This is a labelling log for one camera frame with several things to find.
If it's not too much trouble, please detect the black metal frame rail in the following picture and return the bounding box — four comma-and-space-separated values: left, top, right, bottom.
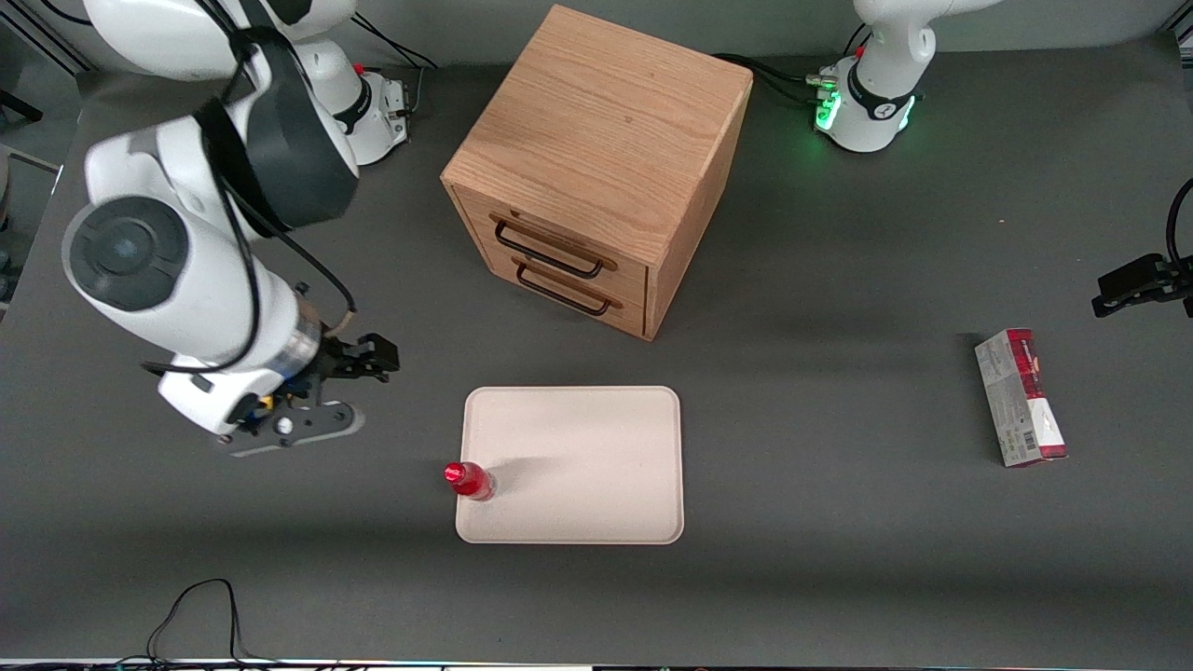
0, 13, 87, 77

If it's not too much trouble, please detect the black arm base cable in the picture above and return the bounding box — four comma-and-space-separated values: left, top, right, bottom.
712, 22, 873, 109
352, 11, 439, 120

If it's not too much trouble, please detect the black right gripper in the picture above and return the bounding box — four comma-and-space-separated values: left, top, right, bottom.
231, 333, 402, 435

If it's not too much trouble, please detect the oak drawer front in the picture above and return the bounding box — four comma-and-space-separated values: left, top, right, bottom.
469, 244, 650, 340
451, 186, 651, 301

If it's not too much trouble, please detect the beige rectangular plastic tray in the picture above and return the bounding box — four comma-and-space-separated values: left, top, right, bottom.
455, 385, 685, 546

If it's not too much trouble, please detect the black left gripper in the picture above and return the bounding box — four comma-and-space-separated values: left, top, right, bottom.
1091, 253, 1193, 320

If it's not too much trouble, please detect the red tartan carton box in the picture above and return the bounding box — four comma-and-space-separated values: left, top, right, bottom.
974, 327, 1069, 469

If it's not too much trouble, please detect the black left arm base cable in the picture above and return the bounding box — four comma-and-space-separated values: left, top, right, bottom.
712, 22, 873, 109

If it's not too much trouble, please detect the grey wrist camera mount plate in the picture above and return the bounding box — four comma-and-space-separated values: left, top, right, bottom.
218, 401, 366, 459

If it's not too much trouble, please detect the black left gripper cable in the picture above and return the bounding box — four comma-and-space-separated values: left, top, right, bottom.
1165, 177, 1193, 273

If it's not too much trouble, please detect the black right arm base cable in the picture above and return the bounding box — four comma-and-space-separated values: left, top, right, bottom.
352, 11, 439, 120

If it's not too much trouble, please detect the oak wooden drawer cabinet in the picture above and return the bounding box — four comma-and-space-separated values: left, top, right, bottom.
440, 4, 754, 342

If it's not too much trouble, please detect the red coke bottle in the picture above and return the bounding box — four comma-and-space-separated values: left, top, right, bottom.
444, 460, 498, 503

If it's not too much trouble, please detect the black looped table cable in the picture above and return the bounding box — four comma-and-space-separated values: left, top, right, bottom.
140, 578, 285, 668

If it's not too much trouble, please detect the black metal drawer handle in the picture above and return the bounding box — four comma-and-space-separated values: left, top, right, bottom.
514, 260, 623, 317
491, 215, 618, 280

